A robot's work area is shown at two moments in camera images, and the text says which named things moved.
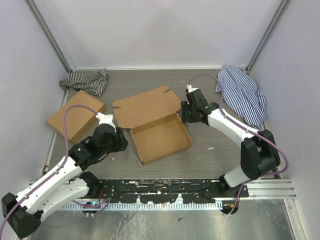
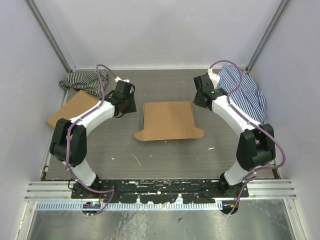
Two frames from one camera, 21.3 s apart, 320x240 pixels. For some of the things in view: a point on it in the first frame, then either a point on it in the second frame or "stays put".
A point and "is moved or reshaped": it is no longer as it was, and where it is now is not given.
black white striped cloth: x=94 y=81 stays put
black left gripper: x=121 y=143 -> x=133 y=108
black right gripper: x=185 y=117 -> x=196 y=101
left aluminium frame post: x=50 y=35 stays put
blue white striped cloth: x=241 y=99 stays put
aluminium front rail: x=274 y=189 stays put
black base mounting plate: x=197 y=191 stays put
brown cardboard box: x=155 y=120 is moved or reshaped
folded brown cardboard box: x=77 y=118 stays put
